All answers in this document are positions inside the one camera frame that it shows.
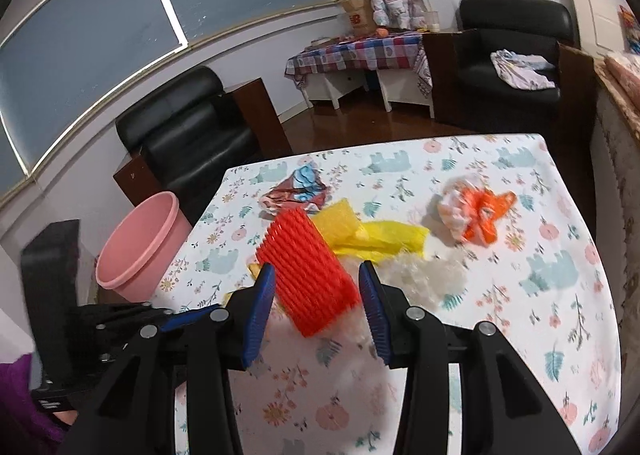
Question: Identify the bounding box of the person's left forearm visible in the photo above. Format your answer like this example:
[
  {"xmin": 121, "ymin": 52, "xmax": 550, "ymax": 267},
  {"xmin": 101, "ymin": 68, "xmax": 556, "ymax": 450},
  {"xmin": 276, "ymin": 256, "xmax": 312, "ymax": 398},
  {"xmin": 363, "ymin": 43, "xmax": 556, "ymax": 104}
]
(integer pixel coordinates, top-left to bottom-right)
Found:
[{"xmin": 0, "ymin": 352, "xmax": 71, "ymax": 455}]

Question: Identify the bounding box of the white bed headboard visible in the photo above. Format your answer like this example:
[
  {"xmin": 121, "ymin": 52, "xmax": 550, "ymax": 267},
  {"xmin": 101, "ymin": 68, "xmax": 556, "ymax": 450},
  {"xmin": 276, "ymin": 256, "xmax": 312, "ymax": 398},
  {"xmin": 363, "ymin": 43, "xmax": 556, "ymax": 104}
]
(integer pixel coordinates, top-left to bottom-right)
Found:
[{"xmin": 561, "ymin": 0, "xmax": 626, "ymax": 53}]

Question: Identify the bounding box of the floral tablecloth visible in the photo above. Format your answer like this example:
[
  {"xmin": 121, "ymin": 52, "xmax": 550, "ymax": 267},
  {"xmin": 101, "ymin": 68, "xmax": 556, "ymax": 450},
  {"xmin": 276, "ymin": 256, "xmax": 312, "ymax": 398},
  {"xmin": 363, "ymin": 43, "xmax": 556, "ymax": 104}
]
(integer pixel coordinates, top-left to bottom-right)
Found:
[{"xmin": 150, "ymin": 134, "xmax": 623, "ymax": 455}]

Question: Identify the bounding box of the brown paper bag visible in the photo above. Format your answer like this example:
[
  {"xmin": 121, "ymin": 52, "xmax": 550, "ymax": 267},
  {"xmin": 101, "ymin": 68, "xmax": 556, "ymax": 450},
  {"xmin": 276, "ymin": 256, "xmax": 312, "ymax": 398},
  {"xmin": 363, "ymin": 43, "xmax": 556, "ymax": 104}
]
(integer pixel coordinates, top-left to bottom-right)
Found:
[{"xmin": 341, "ymin": 0, "xmax": 376, "ymax": 34}]

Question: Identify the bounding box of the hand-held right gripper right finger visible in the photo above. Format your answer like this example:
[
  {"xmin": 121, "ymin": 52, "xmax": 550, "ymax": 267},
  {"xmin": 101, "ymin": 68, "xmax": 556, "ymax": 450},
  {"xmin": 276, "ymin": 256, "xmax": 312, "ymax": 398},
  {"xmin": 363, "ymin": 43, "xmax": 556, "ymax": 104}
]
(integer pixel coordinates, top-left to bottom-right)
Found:
[{"xmin": 359, "ymin": 260, "xmax": 583, "ymax": 455}]

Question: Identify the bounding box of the window with grey blinds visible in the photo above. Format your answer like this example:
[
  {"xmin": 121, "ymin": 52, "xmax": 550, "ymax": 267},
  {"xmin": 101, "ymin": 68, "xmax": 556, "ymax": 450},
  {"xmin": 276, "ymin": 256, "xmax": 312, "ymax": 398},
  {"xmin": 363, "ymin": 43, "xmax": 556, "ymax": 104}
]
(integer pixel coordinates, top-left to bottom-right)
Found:
[{"xmin": 0, "ymin": 0, "xmax": 396, "ymax": 206}]

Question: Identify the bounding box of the pink plastic bucket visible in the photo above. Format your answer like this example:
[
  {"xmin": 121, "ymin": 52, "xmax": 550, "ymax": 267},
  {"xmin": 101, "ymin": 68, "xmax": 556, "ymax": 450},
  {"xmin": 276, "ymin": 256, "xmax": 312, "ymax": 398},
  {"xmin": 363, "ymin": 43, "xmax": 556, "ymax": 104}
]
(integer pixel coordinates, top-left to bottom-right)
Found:
[{"xmin": 95, "ymin": 191, "xmax": 193, "ymax": 303}]

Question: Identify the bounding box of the checked tablecloth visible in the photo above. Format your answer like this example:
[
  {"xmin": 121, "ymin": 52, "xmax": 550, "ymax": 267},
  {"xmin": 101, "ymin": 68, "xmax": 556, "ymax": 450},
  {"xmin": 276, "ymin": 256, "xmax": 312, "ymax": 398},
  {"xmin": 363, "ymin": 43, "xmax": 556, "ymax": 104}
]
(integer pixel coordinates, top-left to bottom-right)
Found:
[{"xmin": 285, "ymin": 31, "xmax": 433, "ymax": 98}]

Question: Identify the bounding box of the orange white plastic bag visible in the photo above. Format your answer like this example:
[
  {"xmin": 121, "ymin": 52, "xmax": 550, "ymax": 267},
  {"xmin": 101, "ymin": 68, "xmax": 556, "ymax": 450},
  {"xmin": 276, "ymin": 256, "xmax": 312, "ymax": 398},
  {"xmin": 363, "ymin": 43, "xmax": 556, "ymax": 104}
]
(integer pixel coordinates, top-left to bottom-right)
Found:
[{"xmin": 437, "ymin": 175, "xmax": 517, "ymax": 246}]

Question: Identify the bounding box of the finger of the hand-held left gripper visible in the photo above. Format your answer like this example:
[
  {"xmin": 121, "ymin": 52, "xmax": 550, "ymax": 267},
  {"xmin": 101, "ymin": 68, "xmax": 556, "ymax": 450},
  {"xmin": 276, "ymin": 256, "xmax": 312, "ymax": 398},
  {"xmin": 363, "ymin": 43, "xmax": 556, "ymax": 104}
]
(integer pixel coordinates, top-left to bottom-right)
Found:
[{"xmin": 159, "ymin": 305, "xmax": 226, "ymax": 334}]

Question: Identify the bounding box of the pink dotted quilt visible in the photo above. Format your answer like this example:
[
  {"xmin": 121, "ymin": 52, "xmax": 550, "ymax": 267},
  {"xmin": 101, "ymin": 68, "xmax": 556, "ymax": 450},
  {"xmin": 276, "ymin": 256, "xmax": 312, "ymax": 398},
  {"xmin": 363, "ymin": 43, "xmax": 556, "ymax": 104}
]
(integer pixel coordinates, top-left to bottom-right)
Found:
[{"xmin": 602, "ymin": 52, "xmax": 640, "ymax": 110}]

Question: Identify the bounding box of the red blue wrapper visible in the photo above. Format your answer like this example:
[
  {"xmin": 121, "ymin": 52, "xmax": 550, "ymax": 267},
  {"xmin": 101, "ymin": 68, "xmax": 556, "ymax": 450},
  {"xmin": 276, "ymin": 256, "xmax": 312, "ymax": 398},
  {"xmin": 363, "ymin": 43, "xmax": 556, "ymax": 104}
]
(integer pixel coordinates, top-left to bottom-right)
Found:
[{"xmin": 259, "ymin": 162, "xmax": 328, "ymax": 218}]

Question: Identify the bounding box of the white desk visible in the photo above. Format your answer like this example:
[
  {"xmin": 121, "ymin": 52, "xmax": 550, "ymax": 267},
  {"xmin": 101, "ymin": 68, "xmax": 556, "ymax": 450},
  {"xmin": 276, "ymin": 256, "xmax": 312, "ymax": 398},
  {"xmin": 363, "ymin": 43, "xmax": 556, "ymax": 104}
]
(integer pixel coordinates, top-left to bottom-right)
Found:
[{"xmin": 302, "ymin": 67, "xmax": 433, "ymax": 118}]

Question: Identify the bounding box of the yellow plastic bag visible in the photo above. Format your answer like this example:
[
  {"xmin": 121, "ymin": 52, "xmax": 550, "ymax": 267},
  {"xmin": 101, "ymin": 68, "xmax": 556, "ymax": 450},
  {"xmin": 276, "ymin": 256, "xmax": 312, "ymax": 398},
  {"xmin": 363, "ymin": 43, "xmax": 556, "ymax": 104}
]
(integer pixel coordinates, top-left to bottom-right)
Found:
[{"xmin": 332, "ymin": 220, "xmax": 431, "ymax": 258}]

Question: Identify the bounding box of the blue orange patterned pillow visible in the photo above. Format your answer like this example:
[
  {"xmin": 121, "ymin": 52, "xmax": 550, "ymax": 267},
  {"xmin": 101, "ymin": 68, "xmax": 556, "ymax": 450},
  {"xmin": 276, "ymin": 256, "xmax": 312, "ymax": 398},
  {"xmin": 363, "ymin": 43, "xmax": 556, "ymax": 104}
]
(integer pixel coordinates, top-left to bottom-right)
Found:
[{"xmin": 617, "ymin": 5, "xmax": 640, "ymax": 53}]

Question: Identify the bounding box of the orange-yellow foam net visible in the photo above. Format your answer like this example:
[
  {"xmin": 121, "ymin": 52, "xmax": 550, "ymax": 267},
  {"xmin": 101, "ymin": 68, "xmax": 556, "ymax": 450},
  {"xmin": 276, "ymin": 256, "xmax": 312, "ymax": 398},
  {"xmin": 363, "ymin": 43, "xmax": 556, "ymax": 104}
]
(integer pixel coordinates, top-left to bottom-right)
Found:
[{"xmin": 312, "ymin": 200, "xmax": 362, "ymax": 252}]

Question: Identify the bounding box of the black leather armchair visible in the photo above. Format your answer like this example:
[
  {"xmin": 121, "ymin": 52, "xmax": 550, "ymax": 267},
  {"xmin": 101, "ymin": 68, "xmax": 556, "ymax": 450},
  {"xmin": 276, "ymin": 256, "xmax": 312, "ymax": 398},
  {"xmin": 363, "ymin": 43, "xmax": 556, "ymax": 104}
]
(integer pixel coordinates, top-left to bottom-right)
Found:
[
  {"xmin": 114, "ymin": 66, "xmax": 293, "ymax": 228},
  {"xmin": 422, "ymin": 0, "xmax": 596, "ymax": 133}
]

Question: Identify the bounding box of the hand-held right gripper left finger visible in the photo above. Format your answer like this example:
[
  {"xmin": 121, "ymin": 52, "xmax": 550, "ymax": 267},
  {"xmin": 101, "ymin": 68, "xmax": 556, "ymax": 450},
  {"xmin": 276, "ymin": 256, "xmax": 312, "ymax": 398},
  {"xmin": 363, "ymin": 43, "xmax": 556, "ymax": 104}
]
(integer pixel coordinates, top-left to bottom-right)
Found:
[{"xmin": 60, "ymin": 262, "xmax": 277, "ymax": 455}]

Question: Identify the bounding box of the clear plastic bag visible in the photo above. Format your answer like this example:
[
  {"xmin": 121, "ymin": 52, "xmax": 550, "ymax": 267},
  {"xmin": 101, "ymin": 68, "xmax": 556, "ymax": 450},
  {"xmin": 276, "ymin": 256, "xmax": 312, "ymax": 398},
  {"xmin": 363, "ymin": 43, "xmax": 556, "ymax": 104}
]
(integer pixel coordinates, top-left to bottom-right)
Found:
[{"xmin": 380, "ymin": 255, "xmax": 468, "ymax": 306}]

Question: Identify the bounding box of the red foam net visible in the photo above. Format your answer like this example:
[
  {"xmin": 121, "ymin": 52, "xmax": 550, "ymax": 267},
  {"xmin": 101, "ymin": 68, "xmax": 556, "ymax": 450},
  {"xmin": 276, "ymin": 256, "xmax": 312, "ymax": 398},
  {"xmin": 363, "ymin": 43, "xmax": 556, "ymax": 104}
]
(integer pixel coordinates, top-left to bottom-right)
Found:
[{"xmin": 255, "ymin": 209, "xmax": 361, "ymax": 338}]

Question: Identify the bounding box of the crumpled patterned cloth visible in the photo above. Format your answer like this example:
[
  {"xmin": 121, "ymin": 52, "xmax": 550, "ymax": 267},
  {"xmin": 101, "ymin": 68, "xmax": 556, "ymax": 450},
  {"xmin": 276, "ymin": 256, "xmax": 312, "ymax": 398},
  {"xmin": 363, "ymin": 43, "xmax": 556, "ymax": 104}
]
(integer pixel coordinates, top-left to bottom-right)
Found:
[{"xmin": 490, "ymin": 49, "xmax": 557, "ymax": 90}]

